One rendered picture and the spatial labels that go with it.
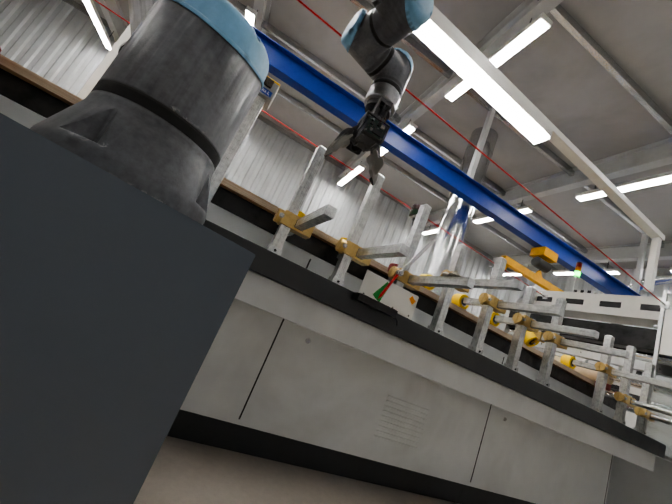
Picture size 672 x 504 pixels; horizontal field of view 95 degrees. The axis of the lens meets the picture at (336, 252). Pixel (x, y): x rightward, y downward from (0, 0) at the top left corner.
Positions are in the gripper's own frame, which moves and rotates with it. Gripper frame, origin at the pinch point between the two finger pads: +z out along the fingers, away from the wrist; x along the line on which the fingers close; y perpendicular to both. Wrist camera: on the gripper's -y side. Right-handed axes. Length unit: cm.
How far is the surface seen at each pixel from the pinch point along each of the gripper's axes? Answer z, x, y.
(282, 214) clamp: 11.1, -8.4, -26.9
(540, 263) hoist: -196, 434, -295
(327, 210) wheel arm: 11.5, -0.6, -1.5
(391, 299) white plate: 20, 43, -31
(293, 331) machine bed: 45, 18, -52
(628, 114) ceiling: -407, 385, -180
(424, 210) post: -20, 43, -32
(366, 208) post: -7.2, 18.8, -30.1
